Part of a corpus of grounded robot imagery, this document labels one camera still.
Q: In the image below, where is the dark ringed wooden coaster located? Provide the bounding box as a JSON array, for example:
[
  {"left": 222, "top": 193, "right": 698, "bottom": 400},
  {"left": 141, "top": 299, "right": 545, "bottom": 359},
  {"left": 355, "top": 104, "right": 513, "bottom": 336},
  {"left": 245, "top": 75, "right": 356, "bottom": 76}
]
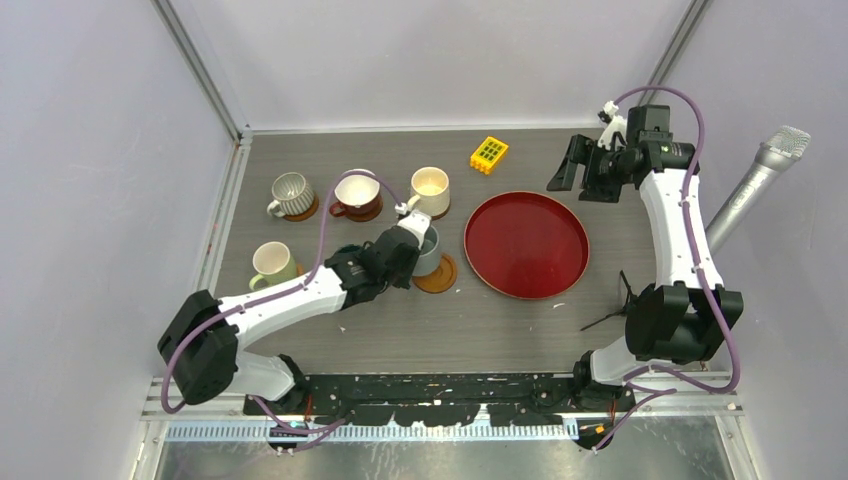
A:
[{"left": 412, "top": 253, "right": 458, "bottom": 294}]

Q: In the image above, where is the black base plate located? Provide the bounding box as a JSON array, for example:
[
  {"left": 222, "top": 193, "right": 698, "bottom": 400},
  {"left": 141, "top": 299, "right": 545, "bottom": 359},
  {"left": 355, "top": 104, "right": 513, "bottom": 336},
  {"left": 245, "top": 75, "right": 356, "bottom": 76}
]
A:
[{"left": 268, "top": 373, "right": 635, "bottom": 427}]

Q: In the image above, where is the red round tray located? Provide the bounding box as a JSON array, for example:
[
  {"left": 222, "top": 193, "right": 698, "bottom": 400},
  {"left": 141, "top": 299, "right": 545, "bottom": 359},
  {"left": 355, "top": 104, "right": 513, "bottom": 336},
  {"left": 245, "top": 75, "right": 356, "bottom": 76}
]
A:
[{"left": 462, "top": 191, "right": 590, "bottom": 300}]

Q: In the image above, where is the black microphone tripod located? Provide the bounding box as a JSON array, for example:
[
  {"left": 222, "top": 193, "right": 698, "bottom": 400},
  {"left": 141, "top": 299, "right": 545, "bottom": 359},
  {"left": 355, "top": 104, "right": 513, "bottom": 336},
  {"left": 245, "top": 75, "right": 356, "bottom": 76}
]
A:
[{"left": 579, "top": 270, "right": 641, "bottom": 333}]

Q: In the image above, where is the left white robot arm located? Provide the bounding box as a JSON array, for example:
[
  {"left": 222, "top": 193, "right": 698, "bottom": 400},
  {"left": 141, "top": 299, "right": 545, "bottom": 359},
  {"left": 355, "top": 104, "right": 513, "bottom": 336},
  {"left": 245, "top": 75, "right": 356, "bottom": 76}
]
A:
[{"left": 157, "top": 226, "right": 423, "bottom": 414}]

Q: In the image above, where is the pale green cup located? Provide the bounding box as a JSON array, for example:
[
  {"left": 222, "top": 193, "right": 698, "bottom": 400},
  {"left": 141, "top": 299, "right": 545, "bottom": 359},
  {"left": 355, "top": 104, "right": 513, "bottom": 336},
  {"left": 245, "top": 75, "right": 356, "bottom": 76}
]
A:
[{"left": 248, "top": 241, "right": 299, "bottom": 291}]

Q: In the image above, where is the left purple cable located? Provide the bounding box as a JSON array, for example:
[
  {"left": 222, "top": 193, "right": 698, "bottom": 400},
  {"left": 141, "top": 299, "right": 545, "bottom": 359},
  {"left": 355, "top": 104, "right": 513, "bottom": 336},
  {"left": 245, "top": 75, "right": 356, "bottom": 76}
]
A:
[{"left": 160, "top": 168, "right": 407, "bottom": 453}]

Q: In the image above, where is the cream mug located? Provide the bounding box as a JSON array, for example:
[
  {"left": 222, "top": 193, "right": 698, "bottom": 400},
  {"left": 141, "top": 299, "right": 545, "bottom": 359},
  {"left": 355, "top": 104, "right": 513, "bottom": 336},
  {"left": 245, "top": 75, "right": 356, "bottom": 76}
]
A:
[{"left": 407, "top": 166, "right": 451, "bottom": 217}]

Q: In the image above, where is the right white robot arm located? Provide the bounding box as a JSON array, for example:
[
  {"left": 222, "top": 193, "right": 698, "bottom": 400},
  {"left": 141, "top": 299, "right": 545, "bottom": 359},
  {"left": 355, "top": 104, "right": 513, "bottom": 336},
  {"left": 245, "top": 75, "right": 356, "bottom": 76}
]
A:
[{"left": 546, "top": 101, "right": 744, "bottom": 411}]

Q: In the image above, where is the dark green cup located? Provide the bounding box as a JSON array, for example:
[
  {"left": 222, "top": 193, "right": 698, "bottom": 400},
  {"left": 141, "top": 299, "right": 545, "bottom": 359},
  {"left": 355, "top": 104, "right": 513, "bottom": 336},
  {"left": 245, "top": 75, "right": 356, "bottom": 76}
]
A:
[{"left": 326, "top": 244, "right": 363, "bottom": 265}]

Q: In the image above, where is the yellow toy brick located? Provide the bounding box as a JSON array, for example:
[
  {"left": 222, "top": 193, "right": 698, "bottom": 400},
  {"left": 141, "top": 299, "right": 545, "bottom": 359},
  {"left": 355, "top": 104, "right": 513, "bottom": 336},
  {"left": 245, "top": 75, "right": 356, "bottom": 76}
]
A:
[{"left": 469, "top": 136, "right": 509, "bottom": 175}]

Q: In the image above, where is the purple cable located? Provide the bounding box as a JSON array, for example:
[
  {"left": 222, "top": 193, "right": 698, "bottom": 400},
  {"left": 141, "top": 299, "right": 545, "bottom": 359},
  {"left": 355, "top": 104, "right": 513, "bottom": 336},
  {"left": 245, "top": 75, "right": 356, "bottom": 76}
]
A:
[
  {"left": 160, "top": 168, "right": 407, "bottom": 453},
  {"left": 598, "top": 85, "right": 742, "bottom": 452}
]

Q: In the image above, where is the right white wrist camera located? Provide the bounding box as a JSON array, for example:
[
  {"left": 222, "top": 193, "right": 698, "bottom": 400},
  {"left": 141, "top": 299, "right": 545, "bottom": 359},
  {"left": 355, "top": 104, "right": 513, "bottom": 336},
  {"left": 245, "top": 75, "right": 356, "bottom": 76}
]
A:
[{"left": 596, "top": 101, "right": 627, "bottom": 151}]

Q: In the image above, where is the silver microphone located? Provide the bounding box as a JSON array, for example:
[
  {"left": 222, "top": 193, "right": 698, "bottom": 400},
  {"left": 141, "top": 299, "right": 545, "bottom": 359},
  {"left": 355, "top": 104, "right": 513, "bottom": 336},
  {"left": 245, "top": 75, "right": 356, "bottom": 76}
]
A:
[{"left": 706, "top": 125, "right": 811, "bottom": 254}]

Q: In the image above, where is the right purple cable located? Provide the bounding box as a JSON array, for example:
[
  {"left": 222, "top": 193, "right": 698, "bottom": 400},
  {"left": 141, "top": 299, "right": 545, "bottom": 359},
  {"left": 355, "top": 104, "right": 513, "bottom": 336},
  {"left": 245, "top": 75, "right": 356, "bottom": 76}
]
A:
[{"left": 598, "top": 85, "right": 742, "bottom": 452}]

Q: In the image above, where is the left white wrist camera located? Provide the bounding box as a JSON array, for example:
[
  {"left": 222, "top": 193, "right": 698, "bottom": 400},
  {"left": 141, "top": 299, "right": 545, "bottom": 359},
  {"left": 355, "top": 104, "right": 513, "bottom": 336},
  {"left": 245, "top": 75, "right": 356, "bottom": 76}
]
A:
[{"left": 394, "top": 203, "right": 432, "bottom": 248}]

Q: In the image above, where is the grey ribbed cup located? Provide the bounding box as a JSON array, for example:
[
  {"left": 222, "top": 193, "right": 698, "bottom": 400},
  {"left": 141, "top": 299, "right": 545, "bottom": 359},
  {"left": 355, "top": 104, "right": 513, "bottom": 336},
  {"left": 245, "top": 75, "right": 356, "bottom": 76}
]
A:
[{"left": 266, "top": 172, "right": 316, "bottom": 217}]

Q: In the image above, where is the grey green mug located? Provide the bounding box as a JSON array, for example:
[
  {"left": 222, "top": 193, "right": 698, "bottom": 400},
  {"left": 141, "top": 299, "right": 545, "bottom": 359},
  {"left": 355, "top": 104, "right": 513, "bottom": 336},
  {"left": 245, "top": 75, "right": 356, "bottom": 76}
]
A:
[{"left": 412, "top": 225, "right": 442, "bottom": 277}]

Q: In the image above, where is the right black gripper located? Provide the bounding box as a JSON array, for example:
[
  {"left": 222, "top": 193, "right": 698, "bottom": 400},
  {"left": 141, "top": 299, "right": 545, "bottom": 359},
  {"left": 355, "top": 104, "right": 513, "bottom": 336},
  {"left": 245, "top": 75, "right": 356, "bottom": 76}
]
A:
[{"left": 548, "top": 133, "right": 633, "bottom": 203}]

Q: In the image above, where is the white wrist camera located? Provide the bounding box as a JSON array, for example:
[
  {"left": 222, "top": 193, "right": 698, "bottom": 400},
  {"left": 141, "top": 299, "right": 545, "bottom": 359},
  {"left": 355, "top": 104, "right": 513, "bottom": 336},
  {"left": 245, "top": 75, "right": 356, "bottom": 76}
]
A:
[
  {"left": 394, "top": 203, "right": 432, "bottom": 248},
  {"left": 596, "top": 101, "right": 627, "bottom": 151}
]

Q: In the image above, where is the aluminium frame rail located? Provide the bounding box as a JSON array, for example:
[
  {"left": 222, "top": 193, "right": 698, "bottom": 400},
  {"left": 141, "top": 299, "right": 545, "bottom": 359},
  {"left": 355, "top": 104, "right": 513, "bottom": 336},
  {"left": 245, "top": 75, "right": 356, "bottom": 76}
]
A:
[{"left": 141, "top": 372, "right": 744, "bottom": 449}]

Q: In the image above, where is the white bowl cup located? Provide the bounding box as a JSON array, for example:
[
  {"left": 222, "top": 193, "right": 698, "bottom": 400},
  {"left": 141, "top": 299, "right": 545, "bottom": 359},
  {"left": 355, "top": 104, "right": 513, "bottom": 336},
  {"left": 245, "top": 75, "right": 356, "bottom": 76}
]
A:
[{"left": 328, "top": 170, "right": 382, "bottom": 218}]

